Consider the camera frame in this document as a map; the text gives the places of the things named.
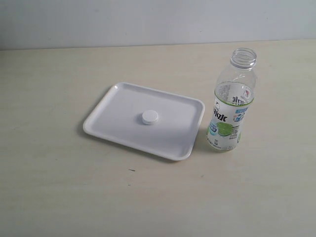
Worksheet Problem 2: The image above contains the white bottle cap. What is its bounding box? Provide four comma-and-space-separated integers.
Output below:
141, 110, 159, 125

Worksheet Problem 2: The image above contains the clear plastic drink bottle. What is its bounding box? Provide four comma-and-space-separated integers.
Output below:
206, 48, 257, 152

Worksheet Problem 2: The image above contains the white rectangular plastic tray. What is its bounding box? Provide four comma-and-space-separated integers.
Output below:
83, 82, 205, 161

